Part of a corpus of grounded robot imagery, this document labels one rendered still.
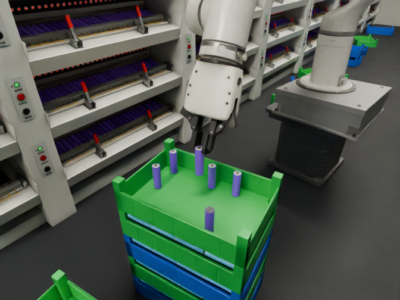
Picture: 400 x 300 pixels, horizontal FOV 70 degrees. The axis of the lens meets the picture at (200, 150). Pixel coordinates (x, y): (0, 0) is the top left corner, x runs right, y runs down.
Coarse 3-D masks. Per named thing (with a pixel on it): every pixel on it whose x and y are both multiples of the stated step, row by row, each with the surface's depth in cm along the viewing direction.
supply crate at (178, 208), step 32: (160, 160) 73; (192, 160) 72; (128, 192) 65; (160, 192) 67; (192, 192) 67; (224, 192) 67; (256, 192) 67; (160, 224) 58; (192, 224) 52; (224, 224) 59; (256, 224) 59; (224, 256) 52
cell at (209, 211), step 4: (208, 208) 54; (212, 208) 54; (208, 212) 53; (212, 212) 53; (208, 216) 53; (212, 216) 53; (208, 220) 54; (212, 220) 54; (208, 224) 54; (212, 224) 55; (208, 228) 55; (212, 228) 55
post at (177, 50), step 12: (156, 0) 118; (168, 0) 114; (180, 0) 111; (180, 12) 113; (180, 36) 118; (192, 36) 123; (156, 48) 130; (168, 48) 125; (180, 48) 121; (192, 48) 126; (180, 60) 124; (192, 60) 129; (168, 96) 138; (180, 96) 133; (180, 132) 144
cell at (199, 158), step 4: (196, 148) 57; (200, 148) 56; (196, 152) 56; (200, 152) 56; (196, 156) 57; (200, 156) 57; (196, 160) 57; (200, 160) 57; (196, 164) 58; (200, 164) 58; (196, 168) 59; (200, 168) 58; (196, 172) 59; (200, 172) 59
